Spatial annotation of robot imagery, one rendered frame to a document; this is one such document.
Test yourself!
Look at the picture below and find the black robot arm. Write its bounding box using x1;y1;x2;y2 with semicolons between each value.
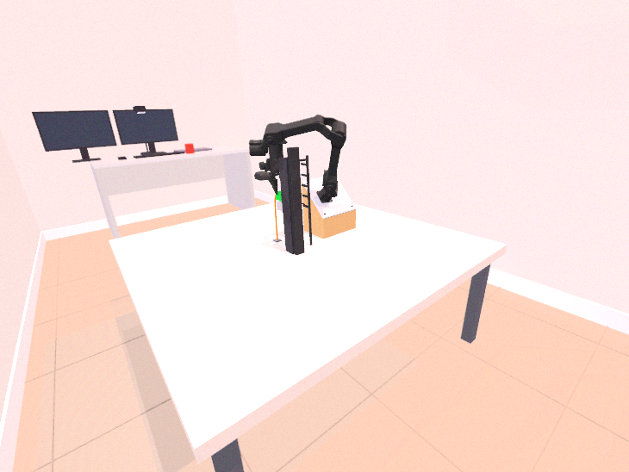
248;115;346;203

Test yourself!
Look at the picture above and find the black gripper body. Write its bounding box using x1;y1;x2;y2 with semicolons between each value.
254;156;283;181

